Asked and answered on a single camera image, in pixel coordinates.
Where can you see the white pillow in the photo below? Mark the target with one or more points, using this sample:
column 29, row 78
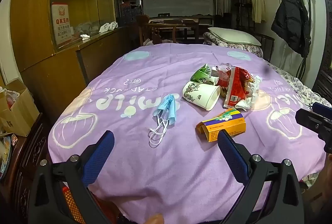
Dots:
column 233, row 35

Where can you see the dark wooden table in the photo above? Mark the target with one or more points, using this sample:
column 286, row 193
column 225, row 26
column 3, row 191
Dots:
column 192, row 21

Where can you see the green printed paper cup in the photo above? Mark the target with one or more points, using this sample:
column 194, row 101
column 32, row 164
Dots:
column 201, row 74

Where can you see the small white crumpled cloth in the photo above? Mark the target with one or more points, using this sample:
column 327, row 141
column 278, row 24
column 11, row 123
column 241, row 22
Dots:
column 85, row 37

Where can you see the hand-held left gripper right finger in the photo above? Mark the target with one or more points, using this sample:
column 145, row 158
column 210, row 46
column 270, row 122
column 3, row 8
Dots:
column 232, row 153

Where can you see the red mesh waste basket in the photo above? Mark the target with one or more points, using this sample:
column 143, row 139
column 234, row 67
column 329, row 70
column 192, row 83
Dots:
column 71, row 203

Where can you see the floral quilt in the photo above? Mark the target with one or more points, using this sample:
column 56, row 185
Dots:
column 233, row 48

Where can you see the dark wooden chair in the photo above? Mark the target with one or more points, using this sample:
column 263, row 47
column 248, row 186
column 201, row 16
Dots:
column 155, row 29

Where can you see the brown cardboard box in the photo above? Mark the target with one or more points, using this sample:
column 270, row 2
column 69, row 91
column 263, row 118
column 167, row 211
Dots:
column 23, row 109

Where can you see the blue face mask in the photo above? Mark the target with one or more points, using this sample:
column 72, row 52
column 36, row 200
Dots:
column 166, row 109

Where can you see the black padded jacket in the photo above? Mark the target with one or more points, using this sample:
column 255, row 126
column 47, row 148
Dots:
column 290, row 21

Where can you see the yellow and purple carton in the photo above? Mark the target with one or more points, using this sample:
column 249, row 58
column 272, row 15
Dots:
column 225, row 124

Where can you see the red snack packet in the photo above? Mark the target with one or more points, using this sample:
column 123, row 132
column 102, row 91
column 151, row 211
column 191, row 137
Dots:
column 237, row 86

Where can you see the purple printed blanket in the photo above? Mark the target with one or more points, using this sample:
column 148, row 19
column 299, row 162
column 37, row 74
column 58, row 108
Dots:
column 155, row 182

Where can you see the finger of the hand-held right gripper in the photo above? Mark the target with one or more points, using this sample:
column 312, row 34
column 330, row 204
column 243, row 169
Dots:
column 323, row 107
column 311, row 122

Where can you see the dark carved wooden dresser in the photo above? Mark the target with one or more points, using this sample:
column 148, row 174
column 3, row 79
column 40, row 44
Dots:
column 28, row 146

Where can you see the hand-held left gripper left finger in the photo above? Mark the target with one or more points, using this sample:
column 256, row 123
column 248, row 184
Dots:
column 99, row 159

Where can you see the white tissue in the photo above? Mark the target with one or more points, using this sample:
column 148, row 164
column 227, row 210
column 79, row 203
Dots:
column 255, row 86

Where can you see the blue oval tray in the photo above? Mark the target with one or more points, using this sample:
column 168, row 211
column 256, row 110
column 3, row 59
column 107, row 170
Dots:
column 6, row 161

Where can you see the yellow wooden cabinet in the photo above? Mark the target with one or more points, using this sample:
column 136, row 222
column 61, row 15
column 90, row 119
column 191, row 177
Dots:
column 57, row 76

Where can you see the beige coat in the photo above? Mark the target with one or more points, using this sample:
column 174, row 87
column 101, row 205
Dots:
column 258, row 3

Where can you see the clear plastic cup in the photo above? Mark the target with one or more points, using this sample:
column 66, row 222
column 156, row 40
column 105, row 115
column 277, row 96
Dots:
column 223, row 73

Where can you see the floral bed sheet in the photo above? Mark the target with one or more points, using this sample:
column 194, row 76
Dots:
column 298, row 89

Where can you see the white floral paper cup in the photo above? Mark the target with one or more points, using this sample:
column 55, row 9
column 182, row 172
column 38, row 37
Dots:
column 197, row 94

